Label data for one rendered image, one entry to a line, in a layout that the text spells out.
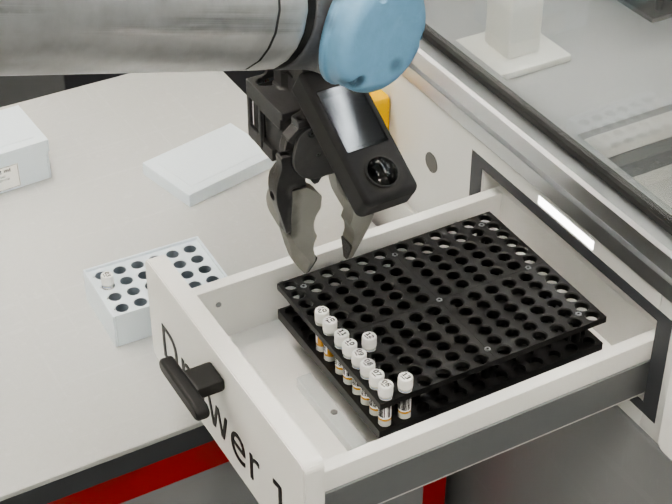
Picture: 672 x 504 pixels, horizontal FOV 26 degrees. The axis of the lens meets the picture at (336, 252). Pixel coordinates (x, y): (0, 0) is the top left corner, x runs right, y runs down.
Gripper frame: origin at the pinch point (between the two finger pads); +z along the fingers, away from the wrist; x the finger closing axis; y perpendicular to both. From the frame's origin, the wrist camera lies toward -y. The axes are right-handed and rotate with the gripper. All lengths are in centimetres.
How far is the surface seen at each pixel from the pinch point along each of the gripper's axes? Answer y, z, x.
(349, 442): -8.0, 12.7, 2.7
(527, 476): 0.1, 36.6, -22.7
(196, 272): 24.9, 18.0, 1.6
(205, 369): -0.9, 6.4, 11.9
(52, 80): 86, 29, -4
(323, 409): -3.5, 12.7, 2.7
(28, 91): 99, 37, -4
